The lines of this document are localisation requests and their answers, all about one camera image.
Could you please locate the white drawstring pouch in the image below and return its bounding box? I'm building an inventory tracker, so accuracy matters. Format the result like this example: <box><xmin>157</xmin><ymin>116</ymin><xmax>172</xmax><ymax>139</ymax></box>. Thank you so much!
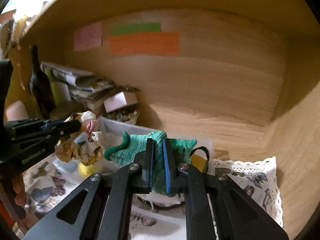
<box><xmin>135</xmin><ymin>192</ymin><xmax>185</xmax><ymax>213</ymax></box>

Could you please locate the butterfly print tablecloth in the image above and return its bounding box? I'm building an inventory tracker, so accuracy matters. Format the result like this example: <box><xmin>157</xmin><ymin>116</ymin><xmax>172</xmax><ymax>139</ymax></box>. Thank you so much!
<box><xmin>25</xmin><ymin>164</ymin><xmax>288</xmax><ymax>239</ymax></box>

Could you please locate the small white box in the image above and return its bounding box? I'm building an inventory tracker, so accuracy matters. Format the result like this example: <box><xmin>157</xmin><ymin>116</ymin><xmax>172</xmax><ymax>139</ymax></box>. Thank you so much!
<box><xmin>104</xmin><ymin>92</ymin><xmax>138</xmax><ymax>113</ymax></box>

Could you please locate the green knitted cloth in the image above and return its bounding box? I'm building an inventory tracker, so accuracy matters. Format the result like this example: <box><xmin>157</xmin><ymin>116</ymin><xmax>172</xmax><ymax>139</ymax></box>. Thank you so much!
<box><xmin>104</xmin><ymin>131</ymin><xmax>197</xmax><ymax>197</ymax></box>

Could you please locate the person's left hand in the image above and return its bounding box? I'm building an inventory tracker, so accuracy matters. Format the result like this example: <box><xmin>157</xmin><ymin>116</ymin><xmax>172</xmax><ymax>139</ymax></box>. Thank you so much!
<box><xmin>11</xmin><ymin>173</ymin><xmax>27</xmax><ymax>207</ymax></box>

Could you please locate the orange paper note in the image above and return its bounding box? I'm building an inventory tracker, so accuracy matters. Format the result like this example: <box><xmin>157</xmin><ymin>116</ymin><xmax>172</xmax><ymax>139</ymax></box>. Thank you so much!
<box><xmin>107</xmin><ymin>31</ymin><xmax>180</xmax><ymax>56</ymax></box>

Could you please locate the yellow black sponge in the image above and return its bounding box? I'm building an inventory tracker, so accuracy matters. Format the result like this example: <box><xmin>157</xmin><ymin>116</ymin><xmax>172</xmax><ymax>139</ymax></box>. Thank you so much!
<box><xmin>190</xmin><ymin>146</ymin><xmax>210</xmax><ymax>173</ymax></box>

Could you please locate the clear plastic box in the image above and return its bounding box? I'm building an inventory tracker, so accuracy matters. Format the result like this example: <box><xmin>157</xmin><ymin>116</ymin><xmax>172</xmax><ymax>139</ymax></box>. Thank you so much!
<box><xmin>52</xmin><ymin>115</ymin><xmax>216</xmax><ymax>178</ymax></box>

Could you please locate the pink paper note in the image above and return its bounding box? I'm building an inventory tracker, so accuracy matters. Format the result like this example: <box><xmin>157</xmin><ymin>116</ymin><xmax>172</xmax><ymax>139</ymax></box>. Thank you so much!
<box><xmin>73</xmin><ymin>22</ymin><xmax>103</xmax><ymax>51</ymax></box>

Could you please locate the green paper note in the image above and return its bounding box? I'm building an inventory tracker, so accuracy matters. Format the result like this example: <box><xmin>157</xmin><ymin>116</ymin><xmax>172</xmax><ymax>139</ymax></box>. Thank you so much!
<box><xmin>111</xmin><ymin>22</ymin><xmax>161</xmax><ymax>35</ymax></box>

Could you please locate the stack of papers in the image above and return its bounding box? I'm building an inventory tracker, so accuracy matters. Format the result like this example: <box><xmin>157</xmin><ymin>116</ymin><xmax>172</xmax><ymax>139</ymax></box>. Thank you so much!
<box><xmin>39</xmin><ymin>61</ymin><xmax>118</xmax><ymax>111</ymax></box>

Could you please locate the floral fabric scrunchie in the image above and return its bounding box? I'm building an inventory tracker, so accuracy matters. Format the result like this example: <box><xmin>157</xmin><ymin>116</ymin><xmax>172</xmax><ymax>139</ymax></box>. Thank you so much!
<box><xmin>55</xmin><ymin>111</ymin><xmax>107</xmax><ymax>166</ymax></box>

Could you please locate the dark wine bottle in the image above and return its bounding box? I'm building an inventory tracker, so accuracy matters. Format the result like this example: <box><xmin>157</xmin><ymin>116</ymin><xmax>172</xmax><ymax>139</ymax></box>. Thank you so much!
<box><xmin>29</xmin><ymin>45</ymin><xmax>55</xmax><ymax>120</ymax></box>

